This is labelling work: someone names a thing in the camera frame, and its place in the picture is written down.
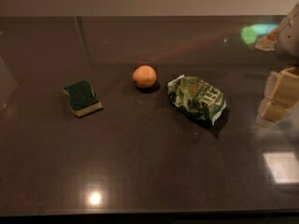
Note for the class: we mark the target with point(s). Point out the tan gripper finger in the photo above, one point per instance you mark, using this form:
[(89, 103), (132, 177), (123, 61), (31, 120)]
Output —
[(283, 88), (270, 114)]

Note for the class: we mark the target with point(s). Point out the orange fruit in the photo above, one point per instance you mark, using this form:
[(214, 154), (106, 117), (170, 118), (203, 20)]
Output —
[(144, 77)]

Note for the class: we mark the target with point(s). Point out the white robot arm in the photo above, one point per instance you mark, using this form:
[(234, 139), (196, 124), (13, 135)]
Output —
[(284, 40)]

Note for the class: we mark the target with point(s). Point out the green jalapeno chip bag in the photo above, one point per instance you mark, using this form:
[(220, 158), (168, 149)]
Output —
[(196, 98)]

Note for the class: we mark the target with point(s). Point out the green and yellow sponge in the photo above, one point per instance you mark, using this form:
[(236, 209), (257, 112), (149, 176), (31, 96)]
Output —
[(82, 99)]

